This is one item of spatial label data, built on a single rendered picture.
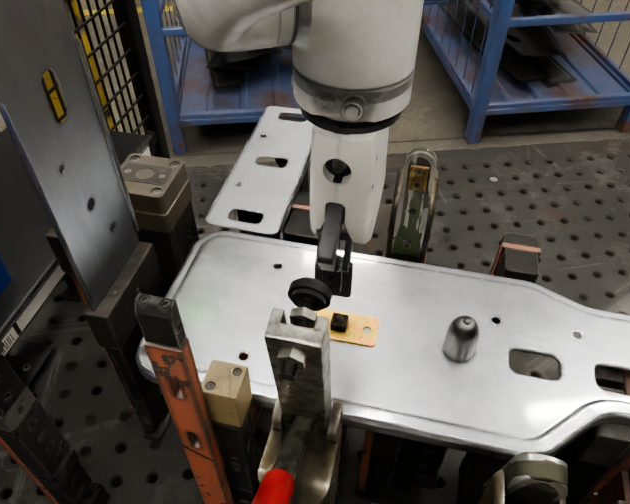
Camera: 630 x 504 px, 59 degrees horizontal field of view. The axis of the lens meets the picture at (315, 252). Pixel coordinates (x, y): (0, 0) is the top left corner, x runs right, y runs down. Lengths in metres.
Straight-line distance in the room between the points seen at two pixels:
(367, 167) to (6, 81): 0.29
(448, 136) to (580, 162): 1.33
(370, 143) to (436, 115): 2.47
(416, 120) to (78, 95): 2.33
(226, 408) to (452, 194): 0.87
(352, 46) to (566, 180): 1.07
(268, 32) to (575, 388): 0.45
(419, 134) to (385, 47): 2.35
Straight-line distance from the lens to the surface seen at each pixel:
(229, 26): 0.29
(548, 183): 1.36
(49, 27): 0.55
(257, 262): 0.67
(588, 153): 1.49
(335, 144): 0.39
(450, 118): 2.85
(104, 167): 0.63
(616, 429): 0.63
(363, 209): 0.42
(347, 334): 0.60
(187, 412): 0.49
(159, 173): 0.72
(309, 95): 0.39
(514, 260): 0.73
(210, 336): 0.61
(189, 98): 2.67
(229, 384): 0.50
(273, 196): 0.76
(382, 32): 0.36
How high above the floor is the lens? 1.49
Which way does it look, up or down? 46 degrees down
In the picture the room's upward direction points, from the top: straight up
